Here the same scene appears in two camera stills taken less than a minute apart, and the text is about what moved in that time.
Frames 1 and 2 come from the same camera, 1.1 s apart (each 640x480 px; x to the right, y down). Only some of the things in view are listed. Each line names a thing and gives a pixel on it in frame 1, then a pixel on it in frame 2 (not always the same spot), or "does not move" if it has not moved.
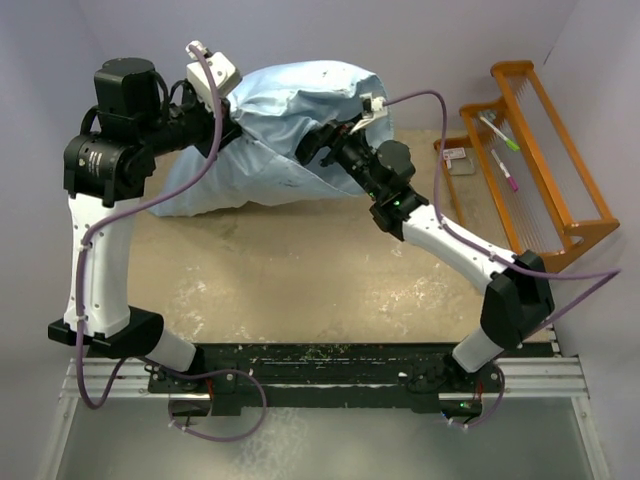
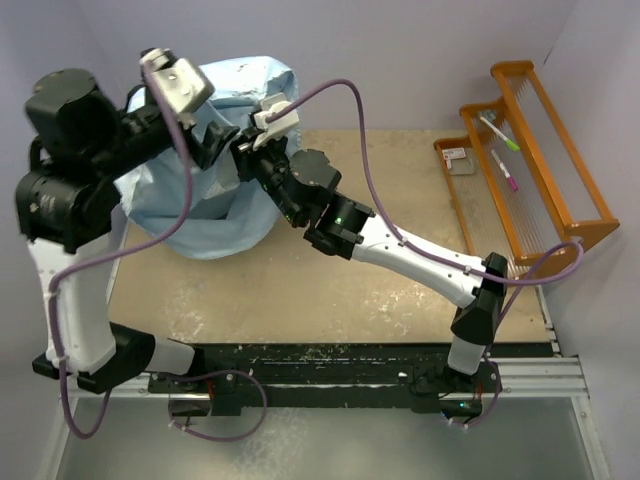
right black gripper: (332, 135) -> (246, 155)
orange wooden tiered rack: (515, 180) does not move
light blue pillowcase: (261, 163) -> (225, 213)
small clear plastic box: (457, 162) does not move
